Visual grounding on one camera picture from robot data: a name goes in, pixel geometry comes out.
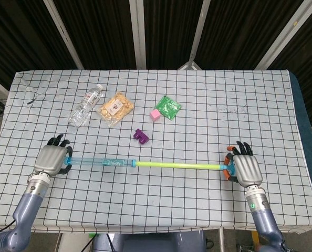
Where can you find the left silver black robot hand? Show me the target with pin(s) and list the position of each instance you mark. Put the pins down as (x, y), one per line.
(51, 158)

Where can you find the right silver orange-tipped robot hand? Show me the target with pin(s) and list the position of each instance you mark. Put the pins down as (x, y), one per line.
(248, 169)

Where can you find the pink cube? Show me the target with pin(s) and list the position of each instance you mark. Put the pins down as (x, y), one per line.
(155, 115)

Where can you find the white black-grid tablecloth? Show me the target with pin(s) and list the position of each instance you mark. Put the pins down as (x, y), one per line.
(224, 118)

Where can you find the purple building block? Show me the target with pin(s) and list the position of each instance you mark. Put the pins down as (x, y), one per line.
(140, 136)

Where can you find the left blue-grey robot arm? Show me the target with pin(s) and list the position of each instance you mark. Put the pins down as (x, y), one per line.
(24, 210)

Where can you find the green foil sachet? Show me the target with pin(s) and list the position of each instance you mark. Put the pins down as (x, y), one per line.
(169, 105)

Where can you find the toy water pump tube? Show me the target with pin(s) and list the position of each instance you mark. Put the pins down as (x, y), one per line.
(171, 165)

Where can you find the clear bag of beige snacks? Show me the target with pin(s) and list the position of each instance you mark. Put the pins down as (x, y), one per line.
(116, 107)

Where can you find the blue-grey robot torso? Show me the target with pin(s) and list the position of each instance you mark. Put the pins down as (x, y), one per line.
(150, 242)

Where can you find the white frame post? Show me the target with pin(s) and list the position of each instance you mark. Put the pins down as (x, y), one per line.
(279, 34)
(199, 34)
(64, 34)
(137, 34)

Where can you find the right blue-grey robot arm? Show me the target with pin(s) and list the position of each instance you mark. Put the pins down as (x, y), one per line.
(263, 220)

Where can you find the clear plastic water bottle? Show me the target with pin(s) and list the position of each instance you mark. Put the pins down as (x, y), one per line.
(83, 107)

